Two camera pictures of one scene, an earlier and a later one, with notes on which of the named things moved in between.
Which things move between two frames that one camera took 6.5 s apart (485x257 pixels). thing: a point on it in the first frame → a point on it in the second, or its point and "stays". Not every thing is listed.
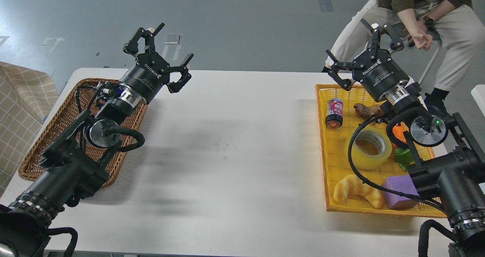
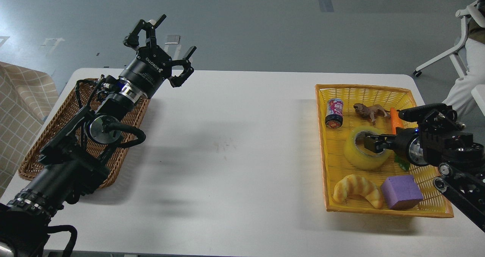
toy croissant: (352, 184) stays
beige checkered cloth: (27, 94) stays
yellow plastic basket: (365, 171) stays
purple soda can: (334, 117) stays
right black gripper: (380, 73) → (399, 143)
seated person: (421, 13) → (460, 100)
